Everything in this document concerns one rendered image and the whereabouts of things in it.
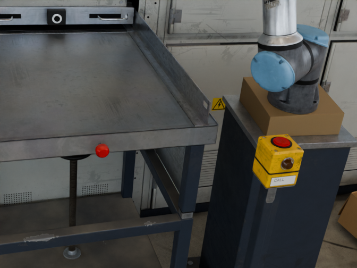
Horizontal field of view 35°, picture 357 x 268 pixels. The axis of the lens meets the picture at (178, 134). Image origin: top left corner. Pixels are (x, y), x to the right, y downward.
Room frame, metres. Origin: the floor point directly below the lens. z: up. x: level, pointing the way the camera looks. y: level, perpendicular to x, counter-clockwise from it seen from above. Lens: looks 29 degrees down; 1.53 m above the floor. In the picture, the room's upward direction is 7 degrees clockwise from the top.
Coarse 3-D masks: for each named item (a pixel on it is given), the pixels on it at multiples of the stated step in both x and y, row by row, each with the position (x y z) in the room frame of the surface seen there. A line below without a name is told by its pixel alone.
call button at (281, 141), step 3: (276, 138) 1.14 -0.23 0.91; (279, 138) 1.15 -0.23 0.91; (282, 138) 1.15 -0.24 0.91; (285, 138) 1.15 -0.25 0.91; (273, 141) 1.13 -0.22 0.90; (276, 141) 1.13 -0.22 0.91; (279, 141) 1.13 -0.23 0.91; (282, 141) 1.13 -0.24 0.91; (285, 141) 1.13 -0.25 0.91; (288, 141) 1.14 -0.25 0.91; (276, 144) 1.12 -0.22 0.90; (279, 144) 1.12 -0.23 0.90; (282, 144) 1.12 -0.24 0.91; (285, 144) 1.12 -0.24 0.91; (288, 144) 1.13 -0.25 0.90
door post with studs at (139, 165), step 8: (144, 0) 1.92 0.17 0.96; (152, 0) 1.92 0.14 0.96; (144, 8) 1.92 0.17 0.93; (152, 8) 1.92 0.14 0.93; (144, 16) 1.91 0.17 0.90; (152, 16) 1.92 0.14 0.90; (152, 24) 1.92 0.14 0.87; (136, 152) 1.92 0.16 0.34; (136, 160) 1.92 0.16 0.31; (136, 168) 1.92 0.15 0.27; (136, 176) 1.92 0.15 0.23; (136, 184) 1.92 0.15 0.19; (136, 192) 1.92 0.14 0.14; (136, 200) 1.92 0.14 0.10
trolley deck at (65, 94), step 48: (0, 48) 1.61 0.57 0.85; (48, 48) 1.66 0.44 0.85; (96, 48) 1.70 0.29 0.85; (0, 96) 1.30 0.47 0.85; (48, 96) 1.33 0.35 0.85; (96, 96) 1.37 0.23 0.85; (144, 96) 1.40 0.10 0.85; (0, 144) 1.08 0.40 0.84; (48, 144) 1.12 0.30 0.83; (96, 144) 1.17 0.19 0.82; (144, 144) 1.21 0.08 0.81; (192, 144) 1.26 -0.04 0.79
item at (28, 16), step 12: (0, 12) 1.76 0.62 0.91; (12, 12) 1.77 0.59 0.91; (24, 12) 1.79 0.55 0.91; (36, 12) 1.80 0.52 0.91; (72, 12) 1.85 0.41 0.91; (84, 12) 1.86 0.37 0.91; (96, 12) 1.88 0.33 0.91; (108, 12) 1.89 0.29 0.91; (120, 12) 1.91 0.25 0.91; (132, 12) 1.93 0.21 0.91; (0, 24) 1.76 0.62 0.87; (12, 24) 1.77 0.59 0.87; (24, 24) 1.79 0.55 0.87
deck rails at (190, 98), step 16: (128, 32) 1.88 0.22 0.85; (144, 32) 1.81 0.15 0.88; (144, 48) 1.74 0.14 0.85; (160, 48) 1.65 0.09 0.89; (160, 64) 1.63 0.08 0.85; (176, 64) 1.51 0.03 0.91; (176, 80) 1.50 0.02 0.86; (192, 80) 1.39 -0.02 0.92; (176, 96) 1.42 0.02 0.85; (192, 96) 1.38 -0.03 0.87; (192, 112) 1.33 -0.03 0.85; (208, 112) 1.27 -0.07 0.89
